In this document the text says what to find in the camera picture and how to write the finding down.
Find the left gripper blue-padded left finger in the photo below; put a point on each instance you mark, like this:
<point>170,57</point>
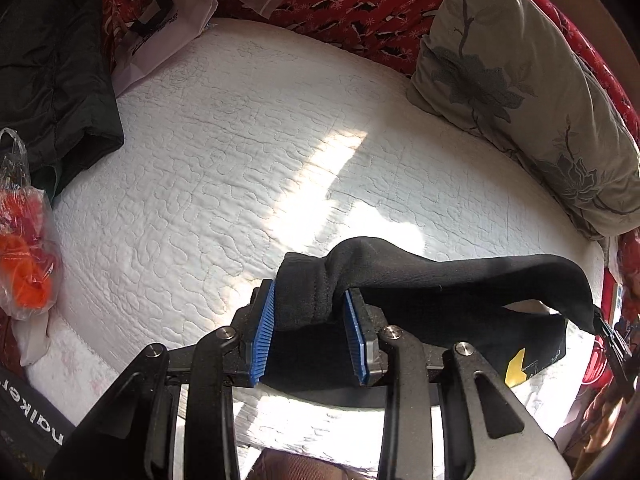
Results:
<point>255,325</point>

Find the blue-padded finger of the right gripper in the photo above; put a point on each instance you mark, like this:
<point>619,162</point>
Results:
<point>620,360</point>

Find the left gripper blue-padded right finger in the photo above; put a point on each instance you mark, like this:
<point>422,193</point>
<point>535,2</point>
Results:
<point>363,323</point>

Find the black pants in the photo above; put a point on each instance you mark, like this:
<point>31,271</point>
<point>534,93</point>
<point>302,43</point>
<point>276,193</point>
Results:
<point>499,305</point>

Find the white quilted bed cover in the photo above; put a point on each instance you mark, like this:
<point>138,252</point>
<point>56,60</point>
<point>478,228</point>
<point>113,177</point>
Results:
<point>250,143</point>

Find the plastic bag with orange items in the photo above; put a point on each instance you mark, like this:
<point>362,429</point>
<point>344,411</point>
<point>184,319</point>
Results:
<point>31,262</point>

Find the beige floral pillow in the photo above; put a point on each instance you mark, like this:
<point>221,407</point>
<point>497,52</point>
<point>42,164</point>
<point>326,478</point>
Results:
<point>502,71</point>

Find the dark green jacket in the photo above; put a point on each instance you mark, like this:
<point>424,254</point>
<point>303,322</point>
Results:
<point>55,89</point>

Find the red patterned bedsheet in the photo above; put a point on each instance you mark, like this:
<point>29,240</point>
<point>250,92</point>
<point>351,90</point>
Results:
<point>605,33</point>

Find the white paper shopping bag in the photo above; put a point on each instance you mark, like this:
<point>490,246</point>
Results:
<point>165,27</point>

